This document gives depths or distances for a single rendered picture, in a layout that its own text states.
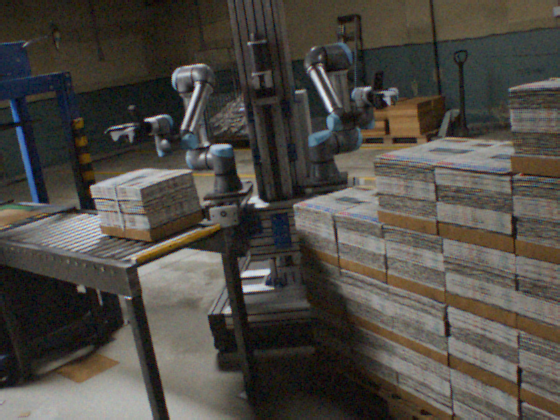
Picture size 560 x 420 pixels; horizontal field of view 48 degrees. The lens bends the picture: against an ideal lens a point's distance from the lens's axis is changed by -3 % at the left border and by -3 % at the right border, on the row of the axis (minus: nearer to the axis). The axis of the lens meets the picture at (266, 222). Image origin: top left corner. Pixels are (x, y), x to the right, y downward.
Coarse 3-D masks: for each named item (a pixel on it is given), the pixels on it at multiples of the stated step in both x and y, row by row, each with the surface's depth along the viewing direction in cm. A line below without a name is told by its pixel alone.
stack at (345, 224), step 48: (336, 192) 283; (336, 240) 252; (384, 240) 226; (432, 240) 203; (336, 288) 260; (384, 288) 231; (480, 288) 189; (336, 336) 272; (432, 336) 215; (480, 336) 195; (336, 384) 281; (432, 384) 221; (480, 384) 200
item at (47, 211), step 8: (0, 208) 394; (8, 208) 391; (16, 208) 385; (24, 208) 380; (32, 208) 376; (40, 208) 373; (48, 208) 368; (56, 208) 364; (64, 208) 361; (32, 216) 351; (40, 216) 348; (48, 216) 350; (8, 224) 343; (16, 224) 338; (24, 224) 340; (0, 232) 330
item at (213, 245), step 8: (72, 208) 355; (200, 224) 275; (208, 224) 273; (224, 224) 269; (232, 224) 268; (216, 232) 268; (224, 232) 265; (232, 232) 268; (208, 240) 274; (216, 240) 270; (224, 240) 266; (232, 240) 268; (192, 248) 283; (200, 248) 279; (208, 248) 275; (216, 248) 272; (224, 248) 268; (232, 248) 268
